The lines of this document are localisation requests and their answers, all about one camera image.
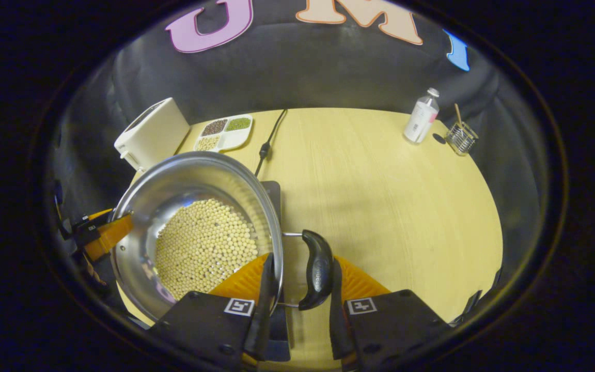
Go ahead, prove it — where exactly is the white sectioned bean tray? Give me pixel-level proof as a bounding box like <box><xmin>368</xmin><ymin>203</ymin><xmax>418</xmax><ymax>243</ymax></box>
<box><xmin>193</xmin><ymin>114</ymin><xmax>254</xmax><ymax>153</ymax></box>

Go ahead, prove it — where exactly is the stainless steel pot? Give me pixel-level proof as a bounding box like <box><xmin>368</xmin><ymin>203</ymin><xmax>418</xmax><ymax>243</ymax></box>
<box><xmin>109</xmin><ymin>151</ymin><xmax>335</xmax><ymax>323</ymax></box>

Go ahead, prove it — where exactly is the black induction cooktop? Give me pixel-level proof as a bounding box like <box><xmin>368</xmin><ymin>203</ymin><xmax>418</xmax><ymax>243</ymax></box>
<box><xmin>260</xmin><ymin>180</ymin><xmax>296</xmax><ymax>362</ymax></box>

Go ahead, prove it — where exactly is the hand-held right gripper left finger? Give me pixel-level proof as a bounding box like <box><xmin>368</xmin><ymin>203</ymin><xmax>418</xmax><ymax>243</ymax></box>
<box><xmin>148</xmin><ymin>252</ymin><xmax>278</xmax><ymax>368</ymax></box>

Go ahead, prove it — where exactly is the wire mesh basket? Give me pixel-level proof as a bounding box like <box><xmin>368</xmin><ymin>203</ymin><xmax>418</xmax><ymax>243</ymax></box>
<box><xmin>445</xmin><ymin>122</ymin><xmax>479</xmax><ymax>157</ymax></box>

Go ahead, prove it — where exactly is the clear plastic bottle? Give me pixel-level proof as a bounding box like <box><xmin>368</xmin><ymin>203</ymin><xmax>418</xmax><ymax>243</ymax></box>
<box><xmin>403</xmin><ymin>87</ymin><xmax>441</xmax><ymax>145</ymax></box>

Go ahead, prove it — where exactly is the pile of yellow soybeans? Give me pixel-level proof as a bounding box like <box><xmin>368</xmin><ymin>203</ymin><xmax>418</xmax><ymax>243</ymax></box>
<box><xmin>154</xmin><ymin>198</ymin><xmax>260</xmax><ymax>301</ymax></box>

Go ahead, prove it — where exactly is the white toaster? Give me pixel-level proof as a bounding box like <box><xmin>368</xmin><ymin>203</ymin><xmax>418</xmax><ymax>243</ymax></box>
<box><xmin>114</xmin><ymin>97</ymin><xmax>191</xmax><ymax>173</ymax></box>

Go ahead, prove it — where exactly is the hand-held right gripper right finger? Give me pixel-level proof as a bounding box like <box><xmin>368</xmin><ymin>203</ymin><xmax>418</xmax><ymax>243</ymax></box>
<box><xmin>328</xmin><ymin>256</ymin><xmax>453</xmax><ymax>371</ymax></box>

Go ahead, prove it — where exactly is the black power cable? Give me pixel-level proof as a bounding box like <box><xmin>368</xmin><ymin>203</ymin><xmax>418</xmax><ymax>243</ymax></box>
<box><xmin>254</xmin><ymin>108</ymin><xmax>288</xmax><ymax>179</ymax></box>

